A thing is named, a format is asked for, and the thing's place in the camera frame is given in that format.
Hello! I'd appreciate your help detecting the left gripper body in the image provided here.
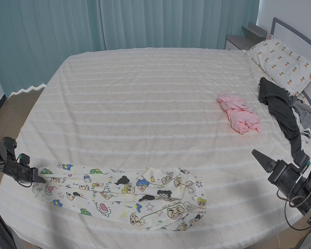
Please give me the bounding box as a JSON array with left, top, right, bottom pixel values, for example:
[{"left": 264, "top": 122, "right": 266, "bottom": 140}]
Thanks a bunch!
[{"left": 13, "top": 162, "right": 38, "bottom": 185}]

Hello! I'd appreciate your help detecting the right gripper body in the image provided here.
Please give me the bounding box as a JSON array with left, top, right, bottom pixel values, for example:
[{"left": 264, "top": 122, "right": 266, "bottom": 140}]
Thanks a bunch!
[{"left": 267, "top": 160, "right": 310, "bottom": 205}]

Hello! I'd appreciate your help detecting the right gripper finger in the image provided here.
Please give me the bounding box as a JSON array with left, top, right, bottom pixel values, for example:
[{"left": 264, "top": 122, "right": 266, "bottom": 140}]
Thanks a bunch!
[{"left": 251, "top": 149, "right": 277, "bottom": 175}]

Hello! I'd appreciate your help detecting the white printed pyjama top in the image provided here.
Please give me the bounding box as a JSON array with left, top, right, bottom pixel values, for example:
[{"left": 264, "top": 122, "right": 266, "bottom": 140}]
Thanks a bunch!
[{"left": 32, "top": 164, "right": 208, "bottom": 231}]

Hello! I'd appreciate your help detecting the pile of clothes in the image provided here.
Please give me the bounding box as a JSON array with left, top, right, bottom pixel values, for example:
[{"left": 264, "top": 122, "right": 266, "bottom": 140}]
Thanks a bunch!
[{"left": 258, "top": 77, "right": 311, "bottom": 156}]

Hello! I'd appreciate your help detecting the bed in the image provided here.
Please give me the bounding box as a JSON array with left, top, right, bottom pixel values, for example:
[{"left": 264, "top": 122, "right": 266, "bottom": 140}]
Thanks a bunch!
[{"left": 0, "top": 17, "right": 311, "bottom": 249}]

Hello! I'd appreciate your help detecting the pink garment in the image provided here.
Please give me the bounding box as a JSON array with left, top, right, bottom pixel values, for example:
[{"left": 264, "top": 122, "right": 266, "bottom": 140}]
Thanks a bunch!
[{"left": 217, "top": 92, "right": 262, "bottom": 135}]

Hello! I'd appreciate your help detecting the white printed pillow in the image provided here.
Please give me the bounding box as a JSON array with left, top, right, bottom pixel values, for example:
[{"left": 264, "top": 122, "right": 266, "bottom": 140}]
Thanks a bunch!
[{"left": 242, "top": 36, "right": 311, "bottom": 96}]

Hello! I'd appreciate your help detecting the grey bedside table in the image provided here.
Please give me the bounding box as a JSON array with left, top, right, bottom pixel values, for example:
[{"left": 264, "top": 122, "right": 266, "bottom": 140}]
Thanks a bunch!
[{"left": 225, "top": 22, "right": 267, "bottom": 50}]

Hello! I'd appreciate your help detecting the blue-green curtain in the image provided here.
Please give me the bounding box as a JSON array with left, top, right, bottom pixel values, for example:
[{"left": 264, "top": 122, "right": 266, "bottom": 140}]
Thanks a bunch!
[{"left": 0, "top": 0, "right": 261, "bottom": 99}]

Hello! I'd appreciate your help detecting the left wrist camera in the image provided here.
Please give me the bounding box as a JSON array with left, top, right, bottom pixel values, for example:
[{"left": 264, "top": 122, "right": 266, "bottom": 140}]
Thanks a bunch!
[{"left": 18, "top": 153, "right": 30, "bottom": 166}]

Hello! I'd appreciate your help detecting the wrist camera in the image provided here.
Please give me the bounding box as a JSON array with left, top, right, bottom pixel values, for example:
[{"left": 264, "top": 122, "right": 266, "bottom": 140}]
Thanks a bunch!
[
  {"left": 293, "top": 151, "right": 311, "bottom": 168},
  {"left": 18, "top": 153, "right": 30, "bottom": 166}
]

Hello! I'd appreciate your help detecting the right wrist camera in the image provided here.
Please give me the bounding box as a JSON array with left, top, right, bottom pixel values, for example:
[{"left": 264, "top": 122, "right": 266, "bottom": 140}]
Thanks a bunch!
[{"left": 293, "top": 151, "right": 311, "bottom": 168}]

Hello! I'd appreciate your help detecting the black cable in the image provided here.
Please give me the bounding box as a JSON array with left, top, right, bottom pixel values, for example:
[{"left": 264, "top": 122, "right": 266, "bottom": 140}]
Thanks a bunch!
[{"left": 285, "top": 191, "right": 311, "bottom": 231}]

